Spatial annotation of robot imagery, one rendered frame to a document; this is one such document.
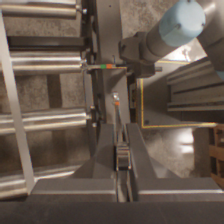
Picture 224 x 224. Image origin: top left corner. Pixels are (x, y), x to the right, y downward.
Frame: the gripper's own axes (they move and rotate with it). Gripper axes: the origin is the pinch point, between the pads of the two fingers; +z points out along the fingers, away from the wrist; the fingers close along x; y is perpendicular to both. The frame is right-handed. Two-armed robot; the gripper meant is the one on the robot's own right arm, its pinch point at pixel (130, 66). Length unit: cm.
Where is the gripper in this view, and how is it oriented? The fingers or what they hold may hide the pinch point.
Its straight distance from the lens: 62.4
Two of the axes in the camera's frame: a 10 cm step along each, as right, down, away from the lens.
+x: -0.9, -10.0, -0.1
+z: -2.3, 0.1, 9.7
